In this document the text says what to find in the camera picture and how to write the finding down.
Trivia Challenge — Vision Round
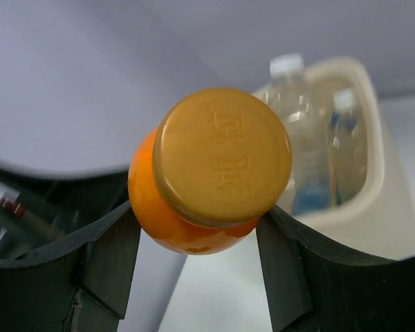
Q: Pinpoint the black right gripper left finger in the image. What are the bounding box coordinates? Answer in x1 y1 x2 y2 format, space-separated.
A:
0 202 140 331

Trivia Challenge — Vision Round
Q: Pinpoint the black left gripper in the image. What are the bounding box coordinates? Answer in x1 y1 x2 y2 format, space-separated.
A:
0 162 128 260

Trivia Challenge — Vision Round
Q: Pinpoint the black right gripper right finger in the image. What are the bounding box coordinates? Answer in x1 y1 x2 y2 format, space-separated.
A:
257 207 415 331

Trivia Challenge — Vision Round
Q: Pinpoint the slim clear white-cap bottle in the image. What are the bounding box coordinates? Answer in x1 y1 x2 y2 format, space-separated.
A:
329 88 367 205

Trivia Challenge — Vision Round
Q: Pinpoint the orange juice bottle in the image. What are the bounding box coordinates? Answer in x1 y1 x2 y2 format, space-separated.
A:
128 88 293 255

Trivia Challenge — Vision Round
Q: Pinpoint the large clear square bottle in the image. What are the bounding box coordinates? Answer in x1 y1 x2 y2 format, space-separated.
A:
264 53 333 215

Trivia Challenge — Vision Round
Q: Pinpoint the cream plastic bin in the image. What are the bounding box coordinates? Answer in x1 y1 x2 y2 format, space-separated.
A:
298 57 415 260

